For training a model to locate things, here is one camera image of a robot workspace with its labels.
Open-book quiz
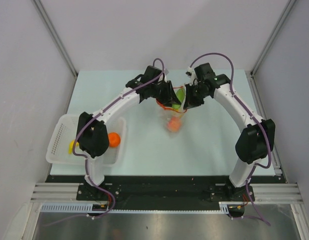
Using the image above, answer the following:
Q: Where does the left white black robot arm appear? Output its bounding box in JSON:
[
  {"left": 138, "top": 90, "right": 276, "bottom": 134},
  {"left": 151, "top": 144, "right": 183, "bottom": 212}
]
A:
[{"left": 72, "top": 65, "right": 182, "bottom": 200}]

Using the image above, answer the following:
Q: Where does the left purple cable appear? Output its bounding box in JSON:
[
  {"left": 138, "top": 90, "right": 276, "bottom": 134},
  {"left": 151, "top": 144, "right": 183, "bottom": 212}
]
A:
[{"left": 43, "top": 58, "right": 168, "bottom": 226}]

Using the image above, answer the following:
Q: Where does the clear zip top bag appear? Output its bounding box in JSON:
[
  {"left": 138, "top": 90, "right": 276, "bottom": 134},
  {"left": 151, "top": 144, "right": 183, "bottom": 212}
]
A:
[{"left": 156, "top": 85, "right": 188, "bottom": 133}]

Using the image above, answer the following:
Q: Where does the fake peach fruit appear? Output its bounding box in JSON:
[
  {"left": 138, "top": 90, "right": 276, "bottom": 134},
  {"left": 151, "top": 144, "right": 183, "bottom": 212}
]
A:
[{"left": 167, "top": 117, "right": 182, "bottom": 133}]

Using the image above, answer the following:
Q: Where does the aluminium frame rail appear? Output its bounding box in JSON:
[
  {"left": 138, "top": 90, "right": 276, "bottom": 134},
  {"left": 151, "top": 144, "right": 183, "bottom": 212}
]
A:
[{"left": 30, "top": 182, "right": 82, "bottom": 203}]

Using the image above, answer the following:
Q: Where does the white slotted cable duct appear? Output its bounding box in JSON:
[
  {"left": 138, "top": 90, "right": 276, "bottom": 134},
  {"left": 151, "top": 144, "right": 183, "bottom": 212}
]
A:
[{"left": 41, "top": 202, "right": 93, "bottom": 213}]

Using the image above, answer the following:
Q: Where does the fake green cucumber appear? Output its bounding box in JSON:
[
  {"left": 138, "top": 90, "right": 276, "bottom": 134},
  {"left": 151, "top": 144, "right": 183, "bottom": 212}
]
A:
[{"left": 172, "top": 87, "right": 186, "bottom": 110}]

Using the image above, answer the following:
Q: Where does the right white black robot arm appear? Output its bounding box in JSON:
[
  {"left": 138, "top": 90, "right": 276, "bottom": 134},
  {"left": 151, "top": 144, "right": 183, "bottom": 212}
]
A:
[{"left": 183, "top": 63, "right": 276, "bottom": 201}]

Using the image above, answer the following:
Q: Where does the fake yellow banana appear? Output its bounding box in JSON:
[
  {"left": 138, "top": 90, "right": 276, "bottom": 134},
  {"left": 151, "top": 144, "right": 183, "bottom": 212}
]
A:
[{"left": 68, "top": 140, "right": 79, "bottom": 155}]

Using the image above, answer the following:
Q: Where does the purple cable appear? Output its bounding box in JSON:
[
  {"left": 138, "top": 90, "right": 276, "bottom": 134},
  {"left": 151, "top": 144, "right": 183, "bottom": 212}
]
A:
[
  {"left": 43, "top": 58, "right": 168, "bottom": 226},
  {"left": 189, "top": 51, "right": 273, "bottom": 227}
]

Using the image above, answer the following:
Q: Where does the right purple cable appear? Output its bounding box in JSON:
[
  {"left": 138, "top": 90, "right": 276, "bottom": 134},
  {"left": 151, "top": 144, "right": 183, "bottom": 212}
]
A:
[{"left": 189, "top": 51, "right": 273, "bottom": 227}]

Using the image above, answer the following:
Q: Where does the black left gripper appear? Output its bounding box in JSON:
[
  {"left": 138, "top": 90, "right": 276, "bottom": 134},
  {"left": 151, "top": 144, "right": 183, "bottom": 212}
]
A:
[{"left": 150, "top": 81, "right": 180, "bottom": 108}]

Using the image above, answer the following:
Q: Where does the fake orange fruit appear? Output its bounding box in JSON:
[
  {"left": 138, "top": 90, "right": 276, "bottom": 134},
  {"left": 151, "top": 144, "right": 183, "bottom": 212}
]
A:
[{"left": 108, "top": 132, "right": 121, "bottom": 148}]

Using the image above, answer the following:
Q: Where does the white perforated plastic basket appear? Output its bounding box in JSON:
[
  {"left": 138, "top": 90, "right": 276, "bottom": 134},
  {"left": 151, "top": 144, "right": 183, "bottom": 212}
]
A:
[{"left": 46, "top": 114, "right": 127, "bottom": 167}]

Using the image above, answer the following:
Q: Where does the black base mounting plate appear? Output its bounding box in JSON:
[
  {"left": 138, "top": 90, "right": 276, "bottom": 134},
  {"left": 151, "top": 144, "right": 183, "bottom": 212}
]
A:
[{"left": 46, "top": 175, "right": 286, "bottom": 211}]

